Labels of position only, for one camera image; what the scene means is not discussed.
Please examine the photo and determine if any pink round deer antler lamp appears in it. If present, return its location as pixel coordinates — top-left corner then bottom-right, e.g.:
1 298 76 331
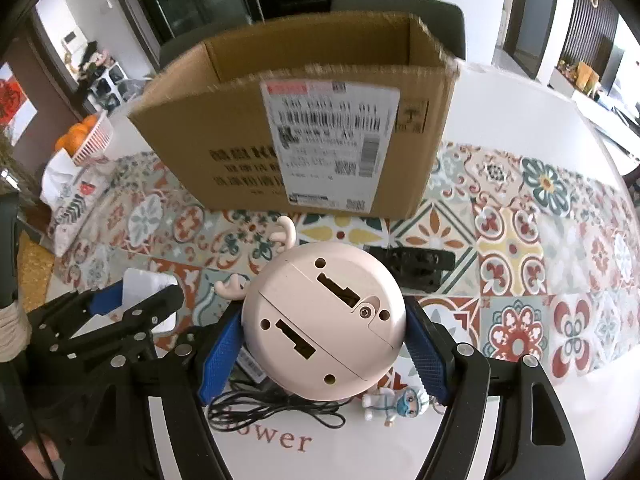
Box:
214 215 407 402

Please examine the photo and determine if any small black labelled box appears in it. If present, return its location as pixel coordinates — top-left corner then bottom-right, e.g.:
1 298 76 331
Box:
234 347 272 387

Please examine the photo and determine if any red wall picture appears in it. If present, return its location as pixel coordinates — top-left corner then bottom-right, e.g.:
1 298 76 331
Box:
0 61 39 143

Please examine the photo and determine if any white patterned bag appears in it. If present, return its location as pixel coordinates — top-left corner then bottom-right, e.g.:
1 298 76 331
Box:
41 151 123 257

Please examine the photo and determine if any small white box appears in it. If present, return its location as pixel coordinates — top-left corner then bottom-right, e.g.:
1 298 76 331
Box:
121 268 184 336

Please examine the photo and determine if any dark chair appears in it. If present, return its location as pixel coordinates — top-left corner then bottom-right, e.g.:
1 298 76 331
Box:
159 19 253 72

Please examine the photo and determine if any small white suit figurine keychain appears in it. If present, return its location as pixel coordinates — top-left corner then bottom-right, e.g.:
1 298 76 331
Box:
360 385 444 429

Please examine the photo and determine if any white side counter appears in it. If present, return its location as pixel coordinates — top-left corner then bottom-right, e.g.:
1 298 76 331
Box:
547 62 640 181

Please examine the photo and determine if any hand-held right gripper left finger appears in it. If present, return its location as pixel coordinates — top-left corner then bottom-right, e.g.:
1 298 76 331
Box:
65 309 247 480

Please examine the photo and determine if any colourful tile pattern tablecloth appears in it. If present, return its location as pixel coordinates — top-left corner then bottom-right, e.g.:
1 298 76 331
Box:
46 141 640 403

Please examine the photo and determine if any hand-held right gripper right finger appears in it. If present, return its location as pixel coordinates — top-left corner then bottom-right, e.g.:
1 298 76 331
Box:
406 301 587 480

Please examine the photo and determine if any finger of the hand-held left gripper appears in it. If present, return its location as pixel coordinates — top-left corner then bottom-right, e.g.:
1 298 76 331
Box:
27 281 127 356
47 285 186 368

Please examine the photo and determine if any pink plastic basket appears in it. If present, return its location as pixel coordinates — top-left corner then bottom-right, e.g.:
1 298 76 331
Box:
70 111 114 167

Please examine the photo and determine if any black plastic holder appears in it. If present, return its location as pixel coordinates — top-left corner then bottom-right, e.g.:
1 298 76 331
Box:
366 245 457 297

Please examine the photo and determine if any grey chair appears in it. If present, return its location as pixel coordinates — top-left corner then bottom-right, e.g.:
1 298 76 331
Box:
331 0 467 61

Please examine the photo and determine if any brown cardboard box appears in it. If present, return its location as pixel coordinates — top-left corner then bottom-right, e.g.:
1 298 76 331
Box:
126 11 463 219

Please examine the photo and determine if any black cable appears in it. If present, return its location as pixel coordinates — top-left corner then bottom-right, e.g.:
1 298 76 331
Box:
206 377 347 432

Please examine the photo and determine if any person's left forearm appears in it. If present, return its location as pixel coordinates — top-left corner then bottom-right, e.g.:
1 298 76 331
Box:
0 304 33 362

